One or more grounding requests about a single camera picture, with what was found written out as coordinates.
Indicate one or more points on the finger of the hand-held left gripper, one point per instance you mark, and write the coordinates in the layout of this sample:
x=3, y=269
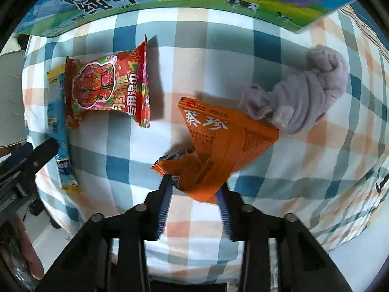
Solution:
x=45, y=152

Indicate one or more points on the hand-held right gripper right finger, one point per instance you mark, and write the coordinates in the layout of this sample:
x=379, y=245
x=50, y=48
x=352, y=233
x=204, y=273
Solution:
x=225, y=216

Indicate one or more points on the blue long snack packet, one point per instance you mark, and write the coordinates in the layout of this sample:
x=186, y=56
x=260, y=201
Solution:
x=59, y=133

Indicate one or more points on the person's left forearm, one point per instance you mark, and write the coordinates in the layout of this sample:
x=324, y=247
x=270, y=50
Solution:
x=29, y=252

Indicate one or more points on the orange printed packet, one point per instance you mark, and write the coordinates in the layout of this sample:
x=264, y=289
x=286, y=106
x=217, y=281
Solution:
x=218, y=149

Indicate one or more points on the checked bed sheet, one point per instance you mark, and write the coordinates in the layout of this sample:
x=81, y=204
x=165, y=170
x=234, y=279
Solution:
x=304, y=170

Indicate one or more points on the printed milk carton box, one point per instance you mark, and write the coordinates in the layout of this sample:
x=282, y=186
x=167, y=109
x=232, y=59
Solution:
x=182, y=3

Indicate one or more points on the red floral wet wipes packet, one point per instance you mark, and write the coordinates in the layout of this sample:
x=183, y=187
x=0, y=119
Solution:
x=106, y=88

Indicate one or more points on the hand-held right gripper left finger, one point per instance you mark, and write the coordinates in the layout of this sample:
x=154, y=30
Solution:
x=163, y=210

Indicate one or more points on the purple fluffy towel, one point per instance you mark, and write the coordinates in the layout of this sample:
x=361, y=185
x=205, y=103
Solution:
x=304, y=97

